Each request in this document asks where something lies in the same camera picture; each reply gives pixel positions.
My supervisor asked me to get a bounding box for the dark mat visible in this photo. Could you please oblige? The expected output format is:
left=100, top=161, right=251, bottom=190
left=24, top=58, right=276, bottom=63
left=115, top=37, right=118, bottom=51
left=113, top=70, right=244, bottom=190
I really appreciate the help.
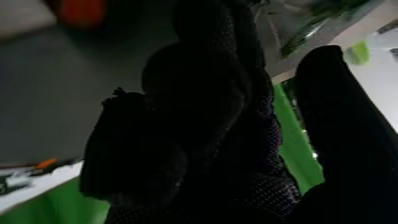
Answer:
left=0, top=23, right=179, bottom=166

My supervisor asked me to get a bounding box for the green sprig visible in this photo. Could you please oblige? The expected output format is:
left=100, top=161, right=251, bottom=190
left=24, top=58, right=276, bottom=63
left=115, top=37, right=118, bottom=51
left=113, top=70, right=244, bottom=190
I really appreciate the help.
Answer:
left=278, top=0, right=370, bottom=58

